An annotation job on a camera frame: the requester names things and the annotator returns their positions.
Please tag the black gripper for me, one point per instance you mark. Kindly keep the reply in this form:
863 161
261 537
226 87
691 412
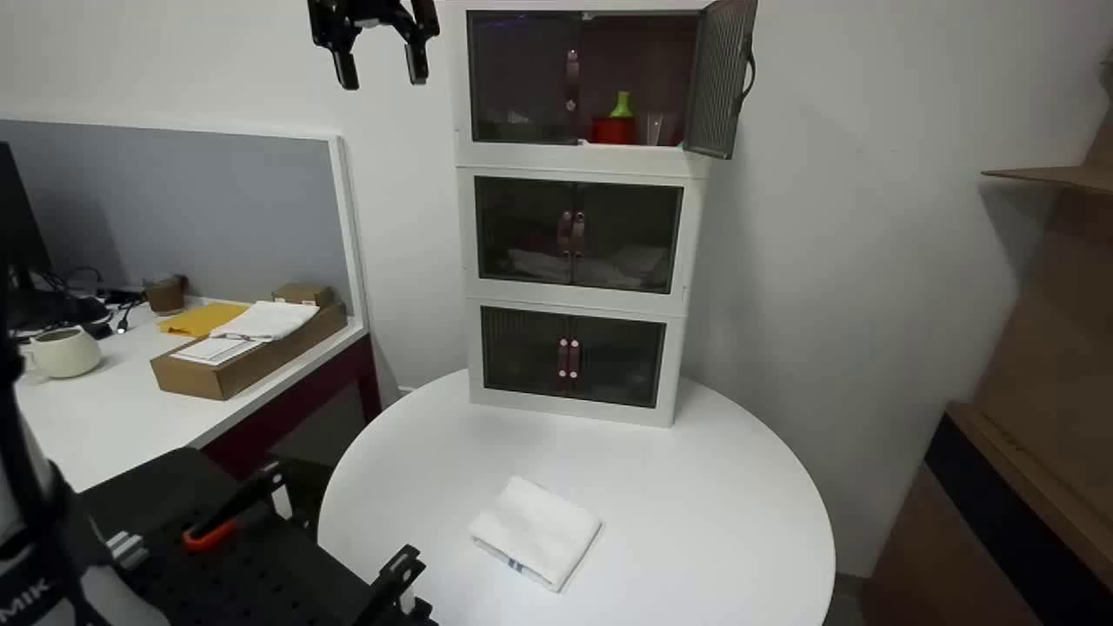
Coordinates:
371 12

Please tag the smoky transparent cabinet door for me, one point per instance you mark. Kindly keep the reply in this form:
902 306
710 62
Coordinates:
721 76

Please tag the clear glass cup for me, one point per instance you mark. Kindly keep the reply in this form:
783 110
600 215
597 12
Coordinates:
659 127

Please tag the white paper sheets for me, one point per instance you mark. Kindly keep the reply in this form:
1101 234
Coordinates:
247 328

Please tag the yellow envelope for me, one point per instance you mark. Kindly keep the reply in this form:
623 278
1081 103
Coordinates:
199 319

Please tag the small brown object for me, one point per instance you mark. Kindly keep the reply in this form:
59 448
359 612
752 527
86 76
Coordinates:
166 295

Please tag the flat open cardboard box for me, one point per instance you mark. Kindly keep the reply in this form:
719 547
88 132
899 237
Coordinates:
247 353

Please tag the black computer monitor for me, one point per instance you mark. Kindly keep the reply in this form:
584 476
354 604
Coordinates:
17 226

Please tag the white office desk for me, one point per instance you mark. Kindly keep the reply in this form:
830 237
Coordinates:
117 412

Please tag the white folded cloth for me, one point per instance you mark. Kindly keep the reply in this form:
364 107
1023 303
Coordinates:
537 530

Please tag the black perforated mounting board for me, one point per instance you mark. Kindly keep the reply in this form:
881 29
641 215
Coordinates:
229 580

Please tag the brown wooden shelving unit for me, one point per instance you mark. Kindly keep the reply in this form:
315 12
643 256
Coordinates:
1030 465

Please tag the grey partition with white frame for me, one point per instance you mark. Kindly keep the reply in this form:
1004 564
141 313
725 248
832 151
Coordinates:
175 203

